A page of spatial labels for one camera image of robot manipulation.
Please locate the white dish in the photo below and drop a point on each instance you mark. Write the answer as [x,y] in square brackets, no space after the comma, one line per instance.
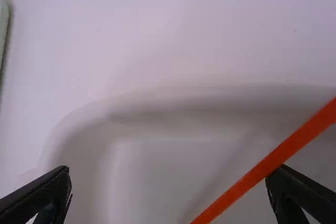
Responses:
[170,169]

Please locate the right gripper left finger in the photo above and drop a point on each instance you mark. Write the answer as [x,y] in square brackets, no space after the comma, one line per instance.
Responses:
[34,195]

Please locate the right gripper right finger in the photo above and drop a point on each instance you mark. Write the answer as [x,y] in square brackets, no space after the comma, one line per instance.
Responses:
[307,200]

